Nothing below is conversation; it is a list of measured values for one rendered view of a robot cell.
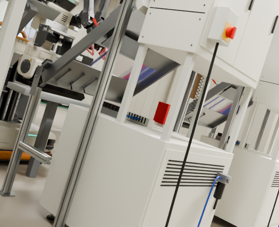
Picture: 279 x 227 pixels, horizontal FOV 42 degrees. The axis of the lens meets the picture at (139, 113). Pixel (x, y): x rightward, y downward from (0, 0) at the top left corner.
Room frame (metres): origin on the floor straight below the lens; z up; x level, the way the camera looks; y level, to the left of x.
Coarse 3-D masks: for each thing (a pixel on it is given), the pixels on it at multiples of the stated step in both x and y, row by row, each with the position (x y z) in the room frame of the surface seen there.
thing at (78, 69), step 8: (72, 64) 2.06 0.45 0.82; (80, 64) 2.09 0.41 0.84; (64, 72) 2.11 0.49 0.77; (72, 72) 2.13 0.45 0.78; (80, 72) 2.16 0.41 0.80; (88, 72) 2.18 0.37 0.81; (96, 72) 2.21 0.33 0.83; (64, 80) 2.18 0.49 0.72; (72, 80) 2.21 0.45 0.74; (80, 80) 2.24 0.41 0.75; (88, 80) 2.26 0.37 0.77; (96, 80) 2.29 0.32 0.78; (112, 80) 2.35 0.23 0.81; (120, 80) 2.38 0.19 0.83; (88, 88) 2.35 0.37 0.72; (112, 88) 2.44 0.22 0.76; (120, 88) 2.48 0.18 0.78; (120, 96) 2.58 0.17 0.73
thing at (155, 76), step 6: (168, 66) 2.39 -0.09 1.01; (174, 66) 2.36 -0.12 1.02; (156, 72) 2.44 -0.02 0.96; (162, 72) 2.41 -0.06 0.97; (168, 72) 2.39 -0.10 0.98; (144, 78) 2.49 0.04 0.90; (150, 78) 2.46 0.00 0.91; (156, 78) 2.43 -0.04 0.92; (144, 84) 2.48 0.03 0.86; (150, 84) 2.47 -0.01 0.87; (138, 90) 2.51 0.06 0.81; (132, 96) 2.55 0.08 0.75
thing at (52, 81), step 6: (54, 84) 2.12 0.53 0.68; (60, 84) 2.15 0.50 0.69; (66, 84) 2.20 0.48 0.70; (72, 84) 2.25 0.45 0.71; (72, 90) 2.23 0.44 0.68; (78, 90) 2.26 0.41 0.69; (84, 90) 2.32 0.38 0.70; (90, 90) 2.37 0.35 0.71; (108, 96) 2.50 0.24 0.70; (114, 96) 2.55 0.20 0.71; (120, 102) 2.58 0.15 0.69
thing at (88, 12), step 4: (84, 0) 2.24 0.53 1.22; (88, 0) 2.22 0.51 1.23; (92, 0) 2.24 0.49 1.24; (84, 4) 2.23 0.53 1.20; (88, 4) 2.22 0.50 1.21; (92, 4) 2.23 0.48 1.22; (84, 8) 2.23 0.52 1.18; (88, 8) 2.21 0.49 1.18; (92, 8) 2.23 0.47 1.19; (84, 12) 2.21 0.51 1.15; (88, 12) 2.20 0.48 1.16; (92, 12) 2.23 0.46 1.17; (84, 16) 2.21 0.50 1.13; (88, 16) 2.19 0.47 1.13; (92, 16) 2.22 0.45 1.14; (88, 20) 2.19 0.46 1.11; (92, 20) 2.23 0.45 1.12
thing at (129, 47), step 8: (136, 16) 1.86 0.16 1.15; (144, 16) 1.88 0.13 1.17; (128, 24) 1.90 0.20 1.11; (136, 24) 1.92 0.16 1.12; (112, 32) 1.92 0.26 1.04; (128, 32) 1.96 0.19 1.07; (136, 32) 1.98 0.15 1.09; (104, 40) 1.90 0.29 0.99; (128, 40) 1.95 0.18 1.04; (136, 40) 2.04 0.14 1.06; (120, 48) 2.00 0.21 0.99; (128, 48) 2.02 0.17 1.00; (136, 48) 2.04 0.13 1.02; (128, 56) 2.09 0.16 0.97; (152, 56) 2.24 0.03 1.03; (160, 56) 2.27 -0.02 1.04; (144, 64) 2.30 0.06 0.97; (152, 64) 2.32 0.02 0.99; (160, 64) 2.35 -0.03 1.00; (168, 64) 2.38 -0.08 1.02
